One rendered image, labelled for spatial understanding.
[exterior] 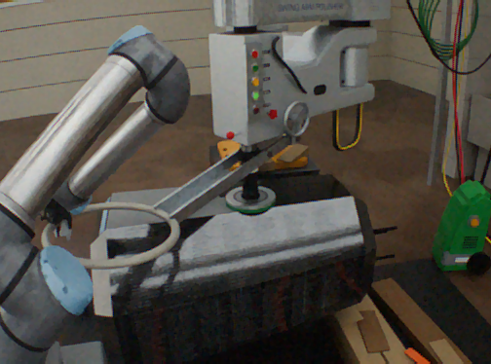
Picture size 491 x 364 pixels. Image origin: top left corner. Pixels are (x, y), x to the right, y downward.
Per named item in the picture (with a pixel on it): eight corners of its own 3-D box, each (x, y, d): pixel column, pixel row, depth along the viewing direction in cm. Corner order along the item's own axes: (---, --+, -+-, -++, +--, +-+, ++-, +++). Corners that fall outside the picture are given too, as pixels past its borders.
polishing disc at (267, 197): (285, 200, 196) (285, 197, 195) (245, 214, 184) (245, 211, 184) (255, 184, 211) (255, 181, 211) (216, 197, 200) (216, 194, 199)
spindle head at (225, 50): (275, 124, 211) (274, 26, 193) (311, 133, 195) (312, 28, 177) (212, 141, 189) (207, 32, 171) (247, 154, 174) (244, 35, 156)
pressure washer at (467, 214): (472, 248, 311) (493, 135, 276) (488, 275, 279) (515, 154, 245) (428, 249, 314) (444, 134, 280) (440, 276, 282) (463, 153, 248)
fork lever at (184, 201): (274, 130, 210) (272, 121, 207) (305, 139, 196) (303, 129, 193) (152, 212, 177) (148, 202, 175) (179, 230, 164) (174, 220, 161)
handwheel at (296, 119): (293, 128, 193) (294, 94, 187) (312, 133, 186) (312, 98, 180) (268, 136, 184) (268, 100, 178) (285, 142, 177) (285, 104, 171)
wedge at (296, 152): (295, 151, 283) (295, 143, 281) (309, 154, 277) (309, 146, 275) (276, 160, 269) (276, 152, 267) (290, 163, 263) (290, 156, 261)
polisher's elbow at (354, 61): (321, 83, 221) (321, 44, 214) (344, 78, 233) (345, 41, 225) (352, 89, 208) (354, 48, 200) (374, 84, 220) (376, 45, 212)
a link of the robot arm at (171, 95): (214, 82, 122) (84, 202, 155) (181, 50, 117) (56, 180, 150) (206, 100, 113) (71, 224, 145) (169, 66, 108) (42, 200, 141)
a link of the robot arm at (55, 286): (51, 360, 88) (98, 309, 87) (-17, 315, 82) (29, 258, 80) (60, 320, 102) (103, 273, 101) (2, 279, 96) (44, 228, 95)
